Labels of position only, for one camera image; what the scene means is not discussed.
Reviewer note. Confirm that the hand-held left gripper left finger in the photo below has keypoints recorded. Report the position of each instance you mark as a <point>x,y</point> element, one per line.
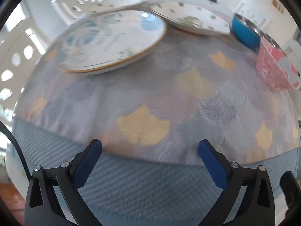
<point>87,167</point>

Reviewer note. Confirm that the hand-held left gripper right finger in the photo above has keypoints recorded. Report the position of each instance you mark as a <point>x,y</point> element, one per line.
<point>212,164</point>

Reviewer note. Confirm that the round leaf-print gold-rim plate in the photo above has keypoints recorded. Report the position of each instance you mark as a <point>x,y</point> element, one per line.
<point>112,35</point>
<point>105,68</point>

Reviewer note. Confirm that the pink floral bowl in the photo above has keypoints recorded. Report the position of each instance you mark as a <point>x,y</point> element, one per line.
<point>272,73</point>

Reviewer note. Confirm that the white green-floral plate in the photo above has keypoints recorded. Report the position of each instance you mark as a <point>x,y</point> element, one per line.
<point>117,3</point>
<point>190,16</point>

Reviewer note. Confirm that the light blue textured cloth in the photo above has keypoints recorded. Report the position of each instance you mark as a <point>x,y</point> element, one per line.
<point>141,188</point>

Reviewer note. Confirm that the scallop-pattern tablecloth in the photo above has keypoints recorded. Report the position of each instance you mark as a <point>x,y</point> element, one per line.
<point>164,87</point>

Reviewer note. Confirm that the blue steel-lined bowl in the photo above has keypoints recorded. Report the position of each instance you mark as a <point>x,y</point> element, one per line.
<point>244,33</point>

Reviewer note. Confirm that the white cutout-back chair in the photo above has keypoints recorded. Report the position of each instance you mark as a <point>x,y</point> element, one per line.
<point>21,40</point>
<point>254,9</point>
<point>75,3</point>

